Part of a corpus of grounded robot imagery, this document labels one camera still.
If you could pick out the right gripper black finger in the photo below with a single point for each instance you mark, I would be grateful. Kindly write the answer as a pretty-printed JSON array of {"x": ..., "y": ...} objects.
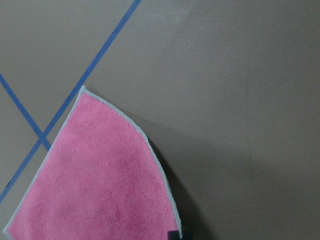
[{"x": 184, "y": 232}]

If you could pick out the pink square towel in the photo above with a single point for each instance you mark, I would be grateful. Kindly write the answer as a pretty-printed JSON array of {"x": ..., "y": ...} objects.
[{"x": 100, "y": 180}]

